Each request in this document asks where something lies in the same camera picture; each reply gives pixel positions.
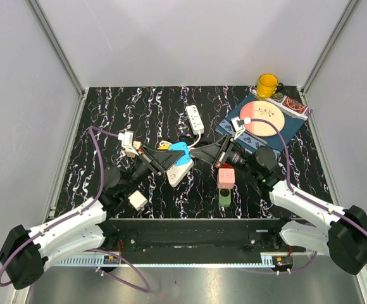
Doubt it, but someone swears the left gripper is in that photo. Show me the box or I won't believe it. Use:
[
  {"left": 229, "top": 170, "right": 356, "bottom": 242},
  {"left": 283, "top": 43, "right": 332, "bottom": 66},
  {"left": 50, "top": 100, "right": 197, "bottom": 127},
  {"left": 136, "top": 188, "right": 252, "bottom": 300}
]
[{"left": 121, "top": 144, "right": 184, "bottom": 196}]

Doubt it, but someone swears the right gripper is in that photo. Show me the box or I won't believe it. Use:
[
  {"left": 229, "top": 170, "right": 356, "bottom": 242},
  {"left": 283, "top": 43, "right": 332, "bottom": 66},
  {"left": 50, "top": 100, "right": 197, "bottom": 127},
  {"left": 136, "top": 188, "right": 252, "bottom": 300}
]
[{"left": 190, "top": 134, "right": 259, "bottom": 178}]

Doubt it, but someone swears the yellow cube socket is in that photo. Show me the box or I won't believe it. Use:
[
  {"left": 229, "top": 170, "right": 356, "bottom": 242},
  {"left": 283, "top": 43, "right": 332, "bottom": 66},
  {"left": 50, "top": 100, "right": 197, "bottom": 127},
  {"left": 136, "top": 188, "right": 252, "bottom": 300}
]
[{"left": 158, "top": 143, "right": 170, "bottom": 150}]

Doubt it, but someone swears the white triangular power strip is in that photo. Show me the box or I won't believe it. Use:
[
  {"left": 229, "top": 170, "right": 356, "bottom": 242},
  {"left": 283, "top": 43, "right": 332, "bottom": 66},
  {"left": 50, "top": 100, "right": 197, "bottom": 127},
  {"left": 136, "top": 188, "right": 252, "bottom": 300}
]
[{"left": 166, "top": 160, "right": 194, "bottom": 187}]

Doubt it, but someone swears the blue plug adapter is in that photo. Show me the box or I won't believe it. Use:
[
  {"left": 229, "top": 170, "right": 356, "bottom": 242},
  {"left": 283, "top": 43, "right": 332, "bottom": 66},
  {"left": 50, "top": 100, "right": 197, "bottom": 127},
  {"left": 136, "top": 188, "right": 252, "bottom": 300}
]
[{"left": 167, "top": 142, "right": 192, "bottom": 167}]

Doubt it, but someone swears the pink cube socket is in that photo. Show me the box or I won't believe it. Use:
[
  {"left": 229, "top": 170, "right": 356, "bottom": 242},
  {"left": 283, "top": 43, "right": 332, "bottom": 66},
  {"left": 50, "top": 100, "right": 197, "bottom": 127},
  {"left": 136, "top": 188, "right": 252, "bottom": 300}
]
[{"left": 217, "top": 168, "right": 235, "bottom": 189}]

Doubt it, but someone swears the beige cube socket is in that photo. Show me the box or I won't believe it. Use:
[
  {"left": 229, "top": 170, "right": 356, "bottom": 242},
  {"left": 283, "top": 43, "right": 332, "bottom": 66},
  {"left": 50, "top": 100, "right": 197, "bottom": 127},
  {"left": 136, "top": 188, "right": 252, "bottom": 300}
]
[{"left": 125, "top": 141, "right": 142, "bottom": 158}]

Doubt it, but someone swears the white rectangular power strip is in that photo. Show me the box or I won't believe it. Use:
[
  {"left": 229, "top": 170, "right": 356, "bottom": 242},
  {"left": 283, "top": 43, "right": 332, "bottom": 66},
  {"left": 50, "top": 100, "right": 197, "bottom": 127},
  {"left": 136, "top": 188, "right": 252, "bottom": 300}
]
[{"left": 185, "top": 105, "right": 204, "bottom": 134}]

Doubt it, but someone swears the green power strip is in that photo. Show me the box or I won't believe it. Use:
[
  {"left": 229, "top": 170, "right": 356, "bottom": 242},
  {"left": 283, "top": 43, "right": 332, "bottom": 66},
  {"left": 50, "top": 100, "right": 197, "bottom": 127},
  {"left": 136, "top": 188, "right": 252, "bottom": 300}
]
[{"left": 218, "top": 188, "right": 232, "bottom": 208}]

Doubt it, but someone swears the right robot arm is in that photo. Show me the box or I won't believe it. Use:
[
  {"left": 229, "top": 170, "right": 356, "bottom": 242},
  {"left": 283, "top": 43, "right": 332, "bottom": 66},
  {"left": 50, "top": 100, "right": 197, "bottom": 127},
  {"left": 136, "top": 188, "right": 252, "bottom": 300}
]
[{"left": 190, "top": 136, "right": 367, "bottom": 275}]

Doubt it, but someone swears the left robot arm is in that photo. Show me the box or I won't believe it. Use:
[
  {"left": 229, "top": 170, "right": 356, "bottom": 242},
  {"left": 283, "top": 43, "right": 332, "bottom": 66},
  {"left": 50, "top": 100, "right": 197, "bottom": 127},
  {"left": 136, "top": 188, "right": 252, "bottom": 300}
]
[{"left": 0, "top": 146, "right": 185, "bottom": 290}]

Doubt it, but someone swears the white cube charger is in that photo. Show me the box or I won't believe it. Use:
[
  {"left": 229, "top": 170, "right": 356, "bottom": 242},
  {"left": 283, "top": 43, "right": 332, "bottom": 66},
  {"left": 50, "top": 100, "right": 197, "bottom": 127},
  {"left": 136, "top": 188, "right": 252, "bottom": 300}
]
[{"left": 128, "top": 190, "right": 148, "bottom": 212}]

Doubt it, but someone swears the pink cream plate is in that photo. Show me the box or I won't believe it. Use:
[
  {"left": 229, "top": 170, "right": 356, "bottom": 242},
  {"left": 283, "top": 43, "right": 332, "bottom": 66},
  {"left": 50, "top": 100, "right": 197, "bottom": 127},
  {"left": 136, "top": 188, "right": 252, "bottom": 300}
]
[{"left": 240, "top": 101, "right": 285, "bottom": 137}]

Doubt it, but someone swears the blue placemat cloth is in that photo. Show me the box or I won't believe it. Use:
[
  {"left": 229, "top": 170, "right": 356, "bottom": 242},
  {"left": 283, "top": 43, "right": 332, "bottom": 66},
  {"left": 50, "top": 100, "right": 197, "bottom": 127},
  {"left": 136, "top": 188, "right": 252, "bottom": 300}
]
[{"left": 216, "top": 93, "right": 305, "bottom": 156}]

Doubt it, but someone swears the yellow mug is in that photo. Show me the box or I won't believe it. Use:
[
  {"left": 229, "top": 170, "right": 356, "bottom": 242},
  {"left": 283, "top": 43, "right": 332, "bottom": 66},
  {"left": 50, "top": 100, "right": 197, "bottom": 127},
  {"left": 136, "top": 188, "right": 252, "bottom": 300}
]
[{"left": 256, "top": 73, "right": 283, "bottom": 98}]

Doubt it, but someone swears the black coiled cable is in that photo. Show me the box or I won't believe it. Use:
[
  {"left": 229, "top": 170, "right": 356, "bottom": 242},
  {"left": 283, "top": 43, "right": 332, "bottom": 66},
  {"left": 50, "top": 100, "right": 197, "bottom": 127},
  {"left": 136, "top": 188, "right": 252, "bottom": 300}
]
[{"left": 178, "top": 134, "right": 222, "bottom": 146}]

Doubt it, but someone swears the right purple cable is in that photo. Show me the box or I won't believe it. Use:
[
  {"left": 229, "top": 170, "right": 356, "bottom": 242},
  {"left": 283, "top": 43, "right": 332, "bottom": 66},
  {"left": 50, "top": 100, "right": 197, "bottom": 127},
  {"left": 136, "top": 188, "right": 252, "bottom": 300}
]
[{"left": 243, "top": 117, "right": 367, "bottom": 276}]

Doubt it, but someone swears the purple cable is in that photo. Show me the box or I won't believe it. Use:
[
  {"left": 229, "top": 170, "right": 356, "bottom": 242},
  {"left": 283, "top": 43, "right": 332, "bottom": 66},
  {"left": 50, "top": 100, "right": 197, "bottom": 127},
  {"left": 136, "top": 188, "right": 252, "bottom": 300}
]
[
  {"left": 0, "top": 126, "right": 151, "bottom": 293},
  {"left": 243, "top": 117, "right": 367, "bottom": 276}
]

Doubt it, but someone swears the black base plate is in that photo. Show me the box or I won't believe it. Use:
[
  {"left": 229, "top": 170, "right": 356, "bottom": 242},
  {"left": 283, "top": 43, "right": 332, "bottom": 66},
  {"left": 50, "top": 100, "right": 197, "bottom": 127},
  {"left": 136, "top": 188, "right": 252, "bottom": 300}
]
[{"left": 100, "top": 218, "right": 304, "bottom": 264}]

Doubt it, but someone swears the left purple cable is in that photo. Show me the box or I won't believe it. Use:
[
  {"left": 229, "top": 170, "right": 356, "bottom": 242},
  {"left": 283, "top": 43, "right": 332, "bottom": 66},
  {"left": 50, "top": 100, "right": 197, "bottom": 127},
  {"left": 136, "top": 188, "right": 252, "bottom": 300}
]
[{"left": 0, "top": 126, "right": 151, "bottom": 293}]

